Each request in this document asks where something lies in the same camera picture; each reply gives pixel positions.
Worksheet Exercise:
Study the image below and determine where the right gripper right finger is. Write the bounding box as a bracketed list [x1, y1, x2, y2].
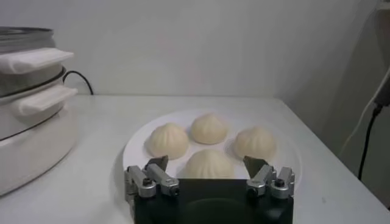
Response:
[243, 155, 296, 200]

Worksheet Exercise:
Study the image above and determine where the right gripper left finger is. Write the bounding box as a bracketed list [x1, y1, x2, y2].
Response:
[124, 155, 180, 203]

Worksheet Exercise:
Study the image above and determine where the white steamed baozi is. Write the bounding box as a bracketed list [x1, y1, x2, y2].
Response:
[182, 149, 235, 180]
[233, 126, 277, 164]
[147, 122, 190, 161]
[190, 113, 229, 145]

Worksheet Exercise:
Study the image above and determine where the white round plate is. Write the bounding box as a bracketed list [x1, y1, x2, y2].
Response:
[122, 108, 302, 191]

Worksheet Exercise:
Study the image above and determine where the white electric cooker base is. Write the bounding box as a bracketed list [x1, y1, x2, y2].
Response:
[0, 75, 79, 197]

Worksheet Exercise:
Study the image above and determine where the thin white cable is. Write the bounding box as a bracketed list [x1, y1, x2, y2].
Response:
[339, 65, 390, 153]

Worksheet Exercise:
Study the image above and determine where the black cooker power cable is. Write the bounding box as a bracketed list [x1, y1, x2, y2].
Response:
[63, 70, 94, 96]

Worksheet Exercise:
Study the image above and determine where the black power adapter cable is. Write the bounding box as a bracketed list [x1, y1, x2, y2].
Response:
[358, 75, 390, 181]

